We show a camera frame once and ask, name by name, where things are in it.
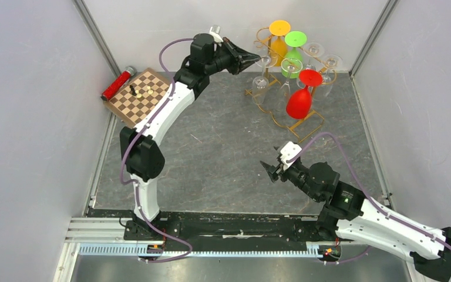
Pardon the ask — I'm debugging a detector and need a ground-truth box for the gold wire glass rack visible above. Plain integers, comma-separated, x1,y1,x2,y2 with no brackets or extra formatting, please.
245,27,325,142

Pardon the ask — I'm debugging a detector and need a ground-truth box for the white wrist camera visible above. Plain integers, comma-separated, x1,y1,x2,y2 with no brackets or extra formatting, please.
208,25,223,44
279,141,302,172

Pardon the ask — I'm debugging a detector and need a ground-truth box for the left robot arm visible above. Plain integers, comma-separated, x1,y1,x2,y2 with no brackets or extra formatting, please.
120,33,261,240

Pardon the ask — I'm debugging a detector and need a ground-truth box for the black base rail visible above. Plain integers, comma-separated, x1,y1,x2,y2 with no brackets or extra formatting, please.
116,210,343,258

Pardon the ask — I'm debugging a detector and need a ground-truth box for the black chess piece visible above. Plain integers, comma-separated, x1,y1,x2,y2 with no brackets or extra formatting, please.
129,85,137,96

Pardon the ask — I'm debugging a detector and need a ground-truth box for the clear back wine glass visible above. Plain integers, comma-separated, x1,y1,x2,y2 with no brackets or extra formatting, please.
302,42,325,71

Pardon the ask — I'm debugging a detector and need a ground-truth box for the wooden chessboard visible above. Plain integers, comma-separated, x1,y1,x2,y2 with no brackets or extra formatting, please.
103,68,170,128

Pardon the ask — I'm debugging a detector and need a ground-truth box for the orange wine glass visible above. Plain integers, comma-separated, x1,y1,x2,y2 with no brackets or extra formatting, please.
268,20,291,67

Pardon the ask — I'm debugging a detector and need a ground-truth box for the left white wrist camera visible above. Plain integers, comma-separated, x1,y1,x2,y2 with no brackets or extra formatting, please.
208,25,223,44

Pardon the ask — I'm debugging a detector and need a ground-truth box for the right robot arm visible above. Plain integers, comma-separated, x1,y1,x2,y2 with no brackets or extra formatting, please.
261,142,451,281

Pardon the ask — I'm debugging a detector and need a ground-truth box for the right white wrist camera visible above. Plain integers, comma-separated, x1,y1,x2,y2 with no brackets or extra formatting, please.
279,141,302,172

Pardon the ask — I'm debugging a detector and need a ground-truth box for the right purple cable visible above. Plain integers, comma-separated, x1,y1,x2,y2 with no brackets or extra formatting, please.
287,132,451,279

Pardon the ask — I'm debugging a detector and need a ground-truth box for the red glitter tube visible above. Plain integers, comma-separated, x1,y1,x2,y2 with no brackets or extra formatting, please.
100,66,136,102

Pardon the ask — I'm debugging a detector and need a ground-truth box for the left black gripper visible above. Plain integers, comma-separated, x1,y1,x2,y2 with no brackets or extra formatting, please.
206,38,261,76

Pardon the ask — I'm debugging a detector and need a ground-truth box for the clear green-rimmed wine glass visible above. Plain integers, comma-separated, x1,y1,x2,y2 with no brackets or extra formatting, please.
277,58,303,112

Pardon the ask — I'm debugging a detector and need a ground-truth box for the green wine glass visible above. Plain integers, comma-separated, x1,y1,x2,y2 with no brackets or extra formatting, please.
280,31,307,79

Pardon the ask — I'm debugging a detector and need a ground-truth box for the red wine glass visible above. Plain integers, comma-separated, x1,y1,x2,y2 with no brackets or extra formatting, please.
285,69,322,119

